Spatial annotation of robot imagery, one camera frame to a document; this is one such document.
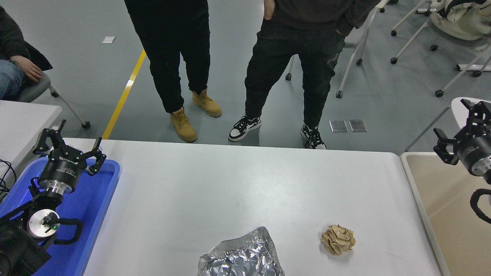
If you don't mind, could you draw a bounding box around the thin black cable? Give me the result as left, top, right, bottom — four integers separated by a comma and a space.
0, 159, 18, 202

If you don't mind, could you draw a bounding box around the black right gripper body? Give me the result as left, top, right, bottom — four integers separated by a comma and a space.
456, 130, 491, 173

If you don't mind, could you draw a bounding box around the silver foil tray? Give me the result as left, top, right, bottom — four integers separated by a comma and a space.
198, 226, 285, 276

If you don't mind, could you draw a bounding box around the seated person's hand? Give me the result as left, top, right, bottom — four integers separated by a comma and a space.
10, 55, 43, 82

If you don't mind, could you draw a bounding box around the seated person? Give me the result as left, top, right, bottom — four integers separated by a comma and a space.
0, 5, 54, 99

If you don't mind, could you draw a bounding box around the large pale plastic bin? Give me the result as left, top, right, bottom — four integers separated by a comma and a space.
400, 152, 491, 276

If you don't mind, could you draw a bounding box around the cream jacket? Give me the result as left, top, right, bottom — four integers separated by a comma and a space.
430, 0, 491, 41

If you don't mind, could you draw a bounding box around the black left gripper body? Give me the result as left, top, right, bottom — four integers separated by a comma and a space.
38, 148, 86, 189

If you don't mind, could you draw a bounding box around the white frame rolling chair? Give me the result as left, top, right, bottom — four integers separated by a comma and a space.
390, 0, 434, 37
390, 17, 491, 97

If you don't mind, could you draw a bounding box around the white rectangular side table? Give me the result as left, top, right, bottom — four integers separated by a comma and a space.
0, 99, 63, 181

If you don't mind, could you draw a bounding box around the blue plastic tray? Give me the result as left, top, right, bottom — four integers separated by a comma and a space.
0, 157, 121, 276

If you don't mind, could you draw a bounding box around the tan paper ball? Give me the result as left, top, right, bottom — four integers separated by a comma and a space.
321, 225, 356, 256

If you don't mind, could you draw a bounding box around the grey seat white frame chair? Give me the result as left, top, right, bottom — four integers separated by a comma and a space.
285, 0, 390, 99

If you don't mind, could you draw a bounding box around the white round table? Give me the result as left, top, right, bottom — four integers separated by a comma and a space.
405, 97, 491, 158

